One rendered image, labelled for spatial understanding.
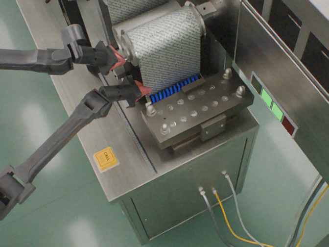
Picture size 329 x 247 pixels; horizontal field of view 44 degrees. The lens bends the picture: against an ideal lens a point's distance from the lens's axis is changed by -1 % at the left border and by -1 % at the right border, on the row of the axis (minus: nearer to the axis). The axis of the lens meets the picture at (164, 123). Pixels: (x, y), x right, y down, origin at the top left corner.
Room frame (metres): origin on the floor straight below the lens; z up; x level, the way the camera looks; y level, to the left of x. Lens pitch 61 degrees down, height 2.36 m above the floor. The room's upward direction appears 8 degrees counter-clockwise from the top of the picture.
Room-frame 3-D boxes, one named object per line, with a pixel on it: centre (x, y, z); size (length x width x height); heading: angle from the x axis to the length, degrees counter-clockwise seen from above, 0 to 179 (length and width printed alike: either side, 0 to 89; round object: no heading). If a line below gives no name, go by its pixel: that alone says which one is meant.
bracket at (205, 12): (1.03, -0.20, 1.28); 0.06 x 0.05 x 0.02; 110
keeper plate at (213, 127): (0.73, -0.18, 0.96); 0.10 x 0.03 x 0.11; 110
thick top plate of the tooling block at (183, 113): (0.81, -0.13, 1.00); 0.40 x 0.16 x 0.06; 110
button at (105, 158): (0.69, 0.24, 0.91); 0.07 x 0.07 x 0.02; 20
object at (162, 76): (0.91, -0.05, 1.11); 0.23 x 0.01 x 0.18; 110
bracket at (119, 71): (0.94, 0.13, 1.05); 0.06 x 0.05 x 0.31; 110
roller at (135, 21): (1.08, 0.00, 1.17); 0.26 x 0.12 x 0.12; 110
